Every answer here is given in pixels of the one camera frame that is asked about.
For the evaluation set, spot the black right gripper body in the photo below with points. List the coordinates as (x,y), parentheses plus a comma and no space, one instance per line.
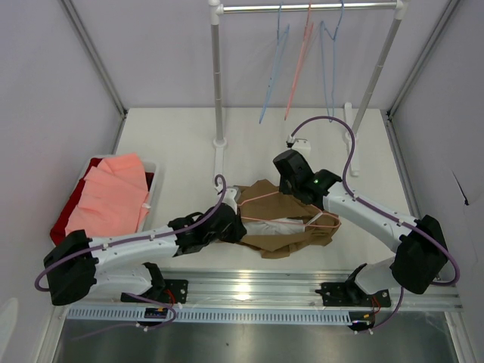
(286,173)

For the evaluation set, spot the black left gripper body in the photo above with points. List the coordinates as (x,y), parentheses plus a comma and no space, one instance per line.
(231,234)

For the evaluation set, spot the pink wire hanger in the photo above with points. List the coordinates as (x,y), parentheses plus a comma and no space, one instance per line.
(301,59)
(285,209)

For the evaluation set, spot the tan brown skirt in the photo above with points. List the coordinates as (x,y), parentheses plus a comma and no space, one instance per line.
(275,240)

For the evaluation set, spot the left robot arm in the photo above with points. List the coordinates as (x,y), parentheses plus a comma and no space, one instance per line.
(123,267)

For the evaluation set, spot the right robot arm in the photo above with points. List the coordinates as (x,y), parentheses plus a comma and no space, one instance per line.
(418,244)

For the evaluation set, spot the pink folded garment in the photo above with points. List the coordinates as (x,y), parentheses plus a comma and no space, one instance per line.
(109,196)

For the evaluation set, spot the red folded garment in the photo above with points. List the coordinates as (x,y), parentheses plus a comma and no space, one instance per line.
(60,227)

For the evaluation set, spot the white clothes rack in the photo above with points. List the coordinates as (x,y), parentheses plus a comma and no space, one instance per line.
(159,53)

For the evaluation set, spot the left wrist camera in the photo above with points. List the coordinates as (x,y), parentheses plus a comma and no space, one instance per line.
(232,196)

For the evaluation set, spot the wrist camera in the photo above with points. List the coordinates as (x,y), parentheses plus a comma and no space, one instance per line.
(232,196)
(300,145)

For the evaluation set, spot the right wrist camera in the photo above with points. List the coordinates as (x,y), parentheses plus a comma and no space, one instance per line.
(300,145)

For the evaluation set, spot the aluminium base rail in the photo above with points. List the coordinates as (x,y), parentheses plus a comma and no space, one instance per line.
(253,289)

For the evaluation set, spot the right aluminium frame post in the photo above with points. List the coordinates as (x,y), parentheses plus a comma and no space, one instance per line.
(429,47)

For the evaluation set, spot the aluminium frame post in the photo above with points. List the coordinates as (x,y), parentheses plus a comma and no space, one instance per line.
(92,54)
(429,47)

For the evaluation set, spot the left blue wire hanger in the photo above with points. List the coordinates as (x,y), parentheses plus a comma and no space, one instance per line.
(281,41)

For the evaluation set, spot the perforated cable tray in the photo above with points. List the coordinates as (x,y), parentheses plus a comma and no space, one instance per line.
(209,315)

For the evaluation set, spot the left aluminium frame post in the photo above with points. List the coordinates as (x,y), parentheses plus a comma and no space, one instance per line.
(92,54)

